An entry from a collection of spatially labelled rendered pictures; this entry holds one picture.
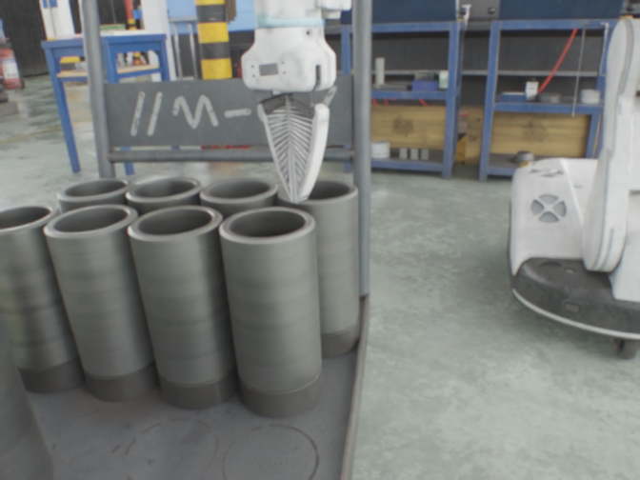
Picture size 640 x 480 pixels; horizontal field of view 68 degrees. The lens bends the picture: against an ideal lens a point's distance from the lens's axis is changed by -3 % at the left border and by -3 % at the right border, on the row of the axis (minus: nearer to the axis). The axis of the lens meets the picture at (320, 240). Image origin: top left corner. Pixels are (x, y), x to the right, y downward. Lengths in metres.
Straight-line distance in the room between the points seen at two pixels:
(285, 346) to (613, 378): 0.89
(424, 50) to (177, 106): 2.76
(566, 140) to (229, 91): 2.29
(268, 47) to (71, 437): 0.58
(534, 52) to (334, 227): 2.98
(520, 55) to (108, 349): 3.22
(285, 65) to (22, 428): 0.50
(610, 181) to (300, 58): 0.88
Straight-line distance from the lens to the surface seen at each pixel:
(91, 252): 0.70
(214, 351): 0.72
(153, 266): 0.65
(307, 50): 0.52
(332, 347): 0.82
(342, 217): 0.73
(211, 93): 1.00
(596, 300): 1.29
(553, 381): 1.28
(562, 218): 1.44
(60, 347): 0.85
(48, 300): 0.81
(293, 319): 0.64
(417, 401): 1.15
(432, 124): 2.99
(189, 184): 0.88
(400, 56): 3.66
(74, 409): 0.84
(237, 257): 0.61
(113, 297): 0.73
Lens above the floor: 0.76
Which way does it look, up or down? 23 degrees down
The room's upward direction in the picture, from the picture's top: 2 degrees counter-clockwise
